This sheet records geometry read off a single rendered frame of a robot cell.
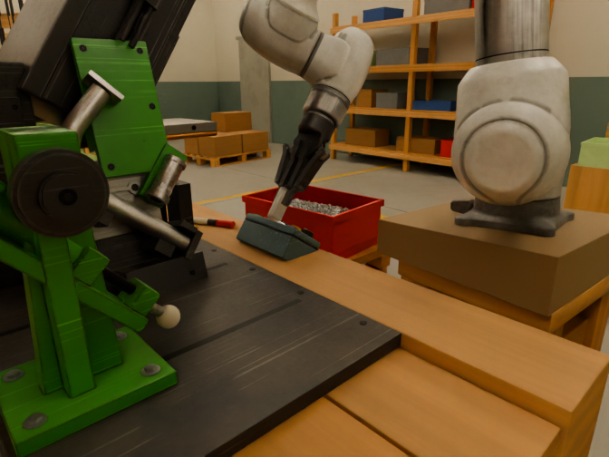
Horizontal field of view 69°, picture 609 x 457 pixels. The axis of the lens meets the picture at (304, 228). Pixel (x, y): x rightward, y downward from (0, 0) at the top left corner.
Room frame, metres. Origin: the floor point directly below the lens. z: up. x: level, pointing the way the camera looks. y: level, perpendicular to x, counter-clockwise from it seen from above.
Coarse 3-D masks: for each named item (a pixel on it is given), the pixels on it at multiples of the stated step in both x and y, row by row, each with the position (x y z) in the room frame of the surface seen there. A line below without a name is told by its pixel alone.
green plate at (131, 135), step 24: (72, 48) 0.70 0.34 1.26; (96, 48) 0.72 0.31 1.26; (120, 48) 0.75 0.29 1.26; (144, 48) 0.78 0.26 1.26; (96, 72) 0.71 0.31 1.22; (120, 72) 0.74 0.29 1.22; (144, 72) 0.76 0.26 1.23; (144, 96) 0.75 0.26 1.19; (96, 120) 0.69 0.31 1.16; (120, 120) 0.71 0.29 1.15; (144, 120) 0.74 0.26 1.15; (96, 144) 0.67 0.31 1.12; (120, 144) 0.70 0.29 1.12; (144, 144) 0.72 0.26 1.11; (120, 168) 0.68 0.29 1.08; (144, 168) 0.71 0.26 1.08
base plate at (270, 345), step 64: (0, 320) 0.54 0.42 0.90; (192, 320) 0.53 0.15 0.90; (256, 320) 0.53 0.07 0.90; (320, 320) 0.53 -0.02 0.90; (192, 384) 0.40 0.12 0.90; (256, 384) 0.40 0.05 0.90; (320, 384) 0.40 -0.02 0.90; (0, 448) 0.31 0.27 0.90; (64, 448) 0.31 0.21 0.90; (128, 448) 0.31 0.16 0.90; (192, 448) 0.31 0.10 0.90
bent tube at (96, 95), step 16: (96, 80) 0.67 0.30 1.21; (96, 96) 0.66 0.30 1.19; (112, 96) 0.68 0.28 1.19; (80, 112) 0.64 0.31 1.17; (96, 112) 0.66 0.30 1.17; (80, 128) 0.64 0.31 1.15; (80, 144) 0.64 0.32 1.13; (112, 208) 0.62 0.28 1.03; (128, 208) 0.64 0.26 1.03; (128, 224) 0.64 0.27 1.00; (144, 224) 0.64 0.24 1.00; (160, 224) 0.66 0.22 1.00; (176, 240) 0.67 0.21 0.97
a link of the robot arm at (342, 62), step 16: (352, 32) 1.02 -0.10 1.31; (320, 48) 0.98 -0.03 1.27; (336, 48) 0.98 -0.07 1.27; (352, 48) 0.99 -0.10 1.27; (368, 48) 1.01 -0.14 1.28; (320, 64) 0.97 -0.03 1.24; (336, 64) 0.97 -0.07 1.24; (352, 64) 0.98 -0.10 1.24; (368, 64) 1.01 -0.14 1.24; (320, 80) 0.98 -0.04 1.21; (336, 80) 0.97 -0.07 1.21; (352, 80) 0.97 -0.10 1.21; (352, 96) 0.98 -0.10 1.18
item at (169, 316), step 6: (156, 306) 0.45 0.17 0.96; (162, 306) 0.47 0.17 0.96; (168, 306) 0.46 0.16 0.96; (174, 306) 0.47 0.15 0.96; (150, 312) 0.45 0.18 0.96; (156, 312) 0.45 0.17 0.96; (162, 312) 0.46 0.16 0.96; (168, 312) 0.46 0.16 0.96; (174, 312) 0.46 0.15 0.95; (156, 318) 0.46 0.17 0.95; (162, 318) 0.45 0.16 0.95; (168, 318) 0.45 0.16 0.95; (174, 318) 0.46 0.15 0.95; (162, 324) 0.45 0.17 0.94; (168, 324) 0.45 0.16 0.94; (174, 324) 0.46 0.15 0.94
